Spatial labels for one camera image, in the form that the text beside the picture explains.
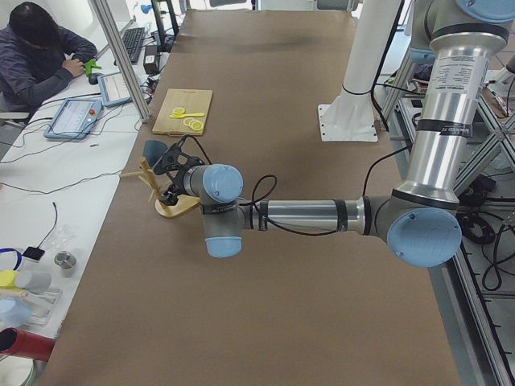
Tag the blue teach pendant near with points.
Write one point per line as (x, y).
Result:
(74, 119)

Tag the steel cup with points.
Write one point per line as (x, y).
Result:
(66, 263)

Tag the yellow cup lying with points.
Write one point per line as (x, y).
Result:
(8, 278)

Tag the black keyboard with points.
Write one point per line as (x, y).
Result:
(133, 39)

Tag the lemon slice middle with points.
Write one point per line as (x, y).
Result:
(190, 121)

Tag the red bottle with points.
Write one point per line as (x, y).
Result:
(25, 344)

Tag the black power adapter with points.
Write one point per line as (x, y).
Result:
(151, 61)

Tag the bamboo cutting board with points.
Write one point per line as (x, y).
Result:
(193, 100)

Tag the wooden cup rack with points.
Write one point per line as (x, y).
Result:
(185, 203)

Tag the aluminium frame post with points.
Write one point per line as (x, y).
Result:
(118, 49)

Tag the grey cup lying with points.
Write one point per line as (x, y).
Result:
(35, 282)

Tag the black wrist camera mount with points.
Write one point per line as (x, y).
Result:
(172, 160)

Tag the blue mug yellow inside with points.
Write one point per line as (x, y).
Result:
(153, 150)

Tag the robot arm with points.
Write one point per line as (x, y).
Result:
(417, 219)

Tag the blue teach pendant far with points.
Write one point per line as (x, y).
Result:
(113, 89)

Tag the blue teach pendant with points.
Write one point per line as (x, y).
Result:
(74, 119)
(113, 89)

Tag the seated person dark jacket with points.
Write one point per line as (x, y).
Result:
(39, 58)

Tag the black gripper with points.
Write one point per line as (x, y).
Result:
(180, 179)

